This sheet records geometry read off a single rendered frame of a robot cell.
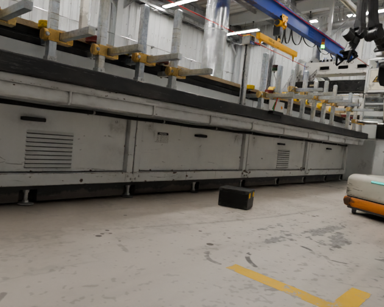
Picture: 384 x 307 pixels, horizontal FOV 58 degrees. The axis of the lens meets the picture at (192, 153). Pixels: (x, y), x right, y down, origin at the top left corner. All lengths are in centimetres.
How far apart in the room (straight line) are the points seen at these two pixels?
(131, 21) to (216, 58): 449
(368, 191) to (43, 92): 205
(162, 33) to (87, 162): 1001
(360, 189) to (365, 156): 297
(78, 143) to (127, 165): 35
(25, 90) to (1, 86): 10
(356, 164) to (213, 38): 367
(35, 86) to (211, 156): 158
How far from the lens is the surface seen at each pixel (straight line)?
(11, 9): 153
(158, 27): 1185
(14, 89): 167
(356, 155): 563
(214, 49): 729
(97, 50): 183
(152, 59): 197
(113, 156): 219
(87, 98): 181
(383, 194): 254
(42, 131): 196
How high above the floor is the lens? 44
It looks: 3 degrees down
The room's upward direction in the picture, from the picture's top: 6 degrees clockwise
